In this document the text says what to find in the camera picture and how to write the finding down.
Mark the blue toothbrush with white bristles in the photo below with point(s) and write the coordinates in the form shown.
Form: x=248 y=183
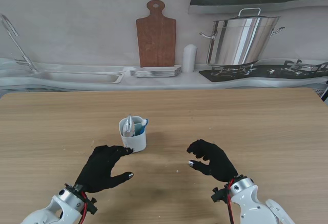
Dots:
x=144 y=122

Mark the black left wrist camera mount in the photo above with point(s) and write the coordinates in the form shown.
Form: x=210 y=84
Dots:
x=91 y=206

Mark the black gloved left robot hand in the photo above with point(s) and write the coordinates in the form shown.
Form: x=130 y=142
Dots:
x=100 y=167

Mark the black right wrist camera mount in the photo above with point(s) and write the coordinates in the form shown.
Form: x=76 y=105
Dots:
x=219 y=195

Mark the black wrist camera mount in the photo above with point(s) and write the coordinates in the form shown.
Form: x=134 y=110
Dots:
x=91 y=206
x=219 y=195

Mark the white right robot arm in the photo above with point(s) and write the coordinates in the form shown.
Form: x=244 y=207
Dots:
x=251 y=206

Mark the white divided toothbrush holder cup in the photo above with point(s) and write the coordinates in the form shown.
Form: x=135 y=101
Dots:
x=135 y=142

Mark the white toothpaste tube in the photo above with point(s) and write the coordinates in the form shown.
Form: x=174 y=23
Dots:
x=128 y=127

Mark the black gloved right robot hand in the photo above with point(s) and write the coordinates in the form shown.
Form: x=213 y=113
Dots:
x=220 y=165

